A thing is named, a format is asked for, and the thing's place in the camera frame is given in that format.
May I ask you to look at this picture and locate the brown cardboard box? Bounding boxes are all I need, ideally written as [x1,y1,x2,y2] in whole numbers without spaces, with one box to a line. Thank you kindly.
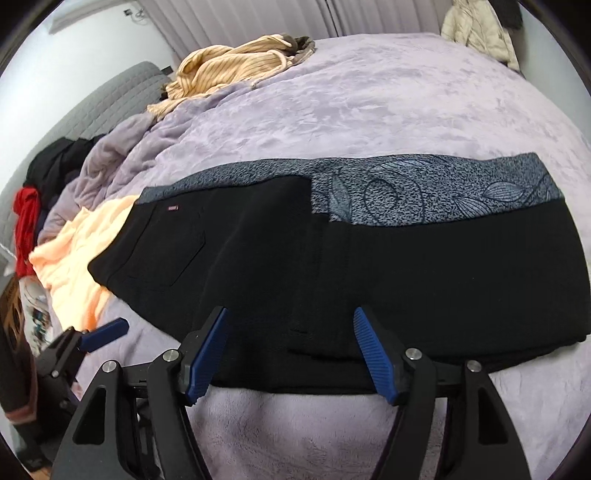
[0,276,29,370]

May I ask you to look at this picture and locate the lilac plush bedspread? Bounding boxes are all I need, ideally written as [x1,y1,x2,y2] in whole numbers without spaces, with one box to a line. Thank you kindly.
[34,31,591,480]

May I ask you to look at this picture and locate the crumpled lilac fleece blanket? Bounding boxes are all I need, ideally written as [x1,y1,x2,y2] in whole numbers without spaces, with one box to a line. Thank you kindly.
[37,69,262,246]

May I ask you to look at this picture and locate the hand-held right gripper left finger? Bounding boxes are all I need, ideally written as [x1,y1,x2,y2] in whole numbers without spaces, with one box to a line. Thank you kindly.
[53,306,230,480]

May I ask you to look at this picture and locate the dark grey cloth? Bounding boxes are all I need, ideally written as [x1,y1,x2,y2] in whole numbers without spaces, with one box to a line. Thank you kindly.
[281,34,317,63]

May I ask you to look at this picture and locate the pale pleated curtain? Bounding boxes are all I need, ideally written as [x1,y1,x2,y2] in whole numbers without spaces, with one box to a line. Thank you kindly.
[134,0,457,64]

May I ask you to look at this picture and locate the grey floral patterned cloth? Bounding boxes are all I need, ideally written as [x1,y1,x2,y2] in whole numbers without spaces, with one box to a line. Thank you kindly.
[137,152,567,229]

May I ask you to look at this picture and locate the beige striped garment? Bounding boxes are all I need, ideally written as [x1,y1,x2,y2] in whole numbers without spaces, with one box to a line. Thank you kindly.
[147,33,301,123]

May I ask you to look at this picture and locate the black pants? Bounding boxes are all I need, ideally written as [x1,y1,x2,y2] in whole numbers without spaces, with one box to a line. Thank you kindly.
[88,175,591,396]

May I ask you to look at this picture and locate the white printed bag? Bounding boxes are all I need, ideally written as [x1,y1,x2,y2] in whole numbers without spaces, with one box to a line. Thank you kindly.
[18,276,63,357]

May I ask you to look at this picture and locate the white puffer jacket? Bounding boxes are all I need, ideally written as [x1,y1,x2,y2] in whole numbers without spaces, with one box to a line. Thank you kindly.
[441,0,522,72]

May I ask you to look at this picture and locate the pile of black clothes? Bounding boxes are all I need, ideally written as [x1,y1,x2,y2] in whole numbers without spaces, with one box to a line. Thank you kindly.
[25,135,106,195]

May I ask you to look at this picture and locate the red garment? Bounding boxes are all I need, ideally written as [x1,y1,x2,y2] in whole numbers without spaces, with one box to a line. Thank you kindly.
[13,186,44,280]

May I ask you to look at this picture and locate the peach fleece blanket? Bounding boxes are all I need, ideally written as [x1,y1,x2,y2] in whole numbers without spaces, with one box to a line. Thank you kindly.
[28,194,140,340]

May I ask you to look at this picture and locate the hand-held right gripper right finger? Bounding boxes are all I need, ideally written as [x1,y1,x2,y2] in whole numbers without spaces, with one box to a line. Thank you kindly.
[352,306,532,480]

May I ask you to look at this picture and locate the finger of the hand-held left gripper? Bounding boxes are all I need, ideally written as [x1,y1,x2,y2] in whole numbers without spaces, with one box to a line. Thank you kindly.
[34,318,130,384]

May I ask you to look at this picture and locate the grey quilted headboard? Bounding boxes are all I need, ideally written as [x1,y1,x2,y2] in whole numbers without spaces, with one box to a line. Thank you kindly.
[0,61,172,214]

